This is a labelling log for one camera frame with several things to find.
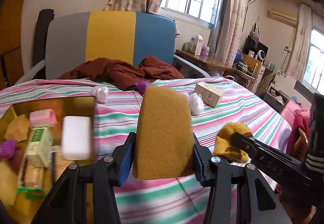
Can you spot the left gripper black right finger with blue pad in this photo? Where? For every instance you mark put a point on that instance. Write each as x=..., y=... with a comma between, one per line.
x=256, y=201

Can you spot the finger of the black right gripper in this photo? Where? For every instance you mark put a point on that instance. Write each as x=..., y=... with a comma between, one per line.
x=261, y=153

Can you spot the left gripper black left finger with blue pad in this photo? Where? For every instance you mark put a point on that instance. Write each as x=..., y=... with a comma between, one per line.
x=66, y=201

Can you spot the yellow knitted cloth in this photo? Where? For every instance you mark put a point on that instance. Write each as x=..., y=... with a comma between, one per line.
x=223, y=147

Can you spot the beige cardboard box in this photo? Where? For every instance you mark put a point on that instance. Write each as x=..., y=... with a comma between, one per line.
x=209, y=94

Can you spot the clear plastic bag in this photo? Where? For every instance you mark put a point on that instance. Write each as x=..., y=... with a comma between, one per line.
x=196, y=104

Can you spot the yellow sponge block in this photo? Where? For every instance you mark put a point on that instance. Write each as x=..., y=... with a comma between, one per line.
x=164, y=136

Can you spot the purple snack packet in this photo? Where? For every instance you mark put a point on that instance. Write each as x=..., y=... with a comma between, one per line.
x=142, y=86

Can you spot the cracker packet green wrapper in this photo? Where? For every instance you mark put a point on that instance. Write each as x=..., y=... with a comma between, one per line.
x=34, y=179

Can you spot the green white small box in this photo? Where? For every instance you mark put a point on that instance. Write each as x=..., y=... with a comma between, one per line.
x=40, y=142

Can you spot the white foam block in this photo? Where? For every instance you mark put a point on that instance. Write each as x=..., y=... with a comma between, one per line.
x=76, y=138

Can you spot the gold metal tin box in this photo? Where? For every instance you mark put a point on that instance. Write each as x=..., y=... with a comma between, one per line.
x=23, y=206

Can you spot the purple packet in tin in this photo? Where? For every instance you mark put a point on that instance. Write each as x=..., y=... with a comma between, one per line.
x=7, y=149

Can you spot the cluttered wooden shelf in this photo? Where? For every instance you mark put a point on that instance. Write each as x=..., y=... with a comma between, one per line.
x=253, y=58

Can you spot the pink hair roller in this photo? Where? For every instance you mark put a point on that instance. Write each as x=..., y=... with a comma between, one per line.
x=42, y=117

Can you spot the wooden bedside table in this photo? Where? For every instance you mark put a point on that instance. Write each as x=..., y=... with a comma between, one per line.
x=210, y=65

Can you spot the beige curtain right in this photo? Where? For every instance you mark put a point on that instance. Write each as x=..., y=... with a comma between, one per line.
x=226, y=34

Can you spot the pink cup on table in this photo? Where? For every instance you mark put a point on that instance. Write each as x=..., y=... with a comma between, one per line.
x=204, y=52

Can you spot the white carton on table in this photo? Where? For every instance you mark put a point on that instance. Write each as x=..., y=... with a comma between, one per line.
x=196, y=44

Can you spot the dark red jacket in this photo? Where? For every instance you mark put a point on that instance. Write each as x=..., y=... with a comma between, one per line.
x=122, y=74

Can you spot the black rolled mat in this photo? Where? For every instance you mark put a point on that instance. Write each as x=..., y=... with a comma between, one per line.
x=45, y=16

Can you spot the grey yellow blue headboard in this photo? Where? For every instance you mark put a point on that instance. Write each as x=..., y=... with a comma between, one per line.
x=128, y=36

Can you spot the wall air conditioner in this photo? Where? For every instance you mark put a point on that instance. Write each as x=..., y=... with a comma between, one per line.
x=283, y=17

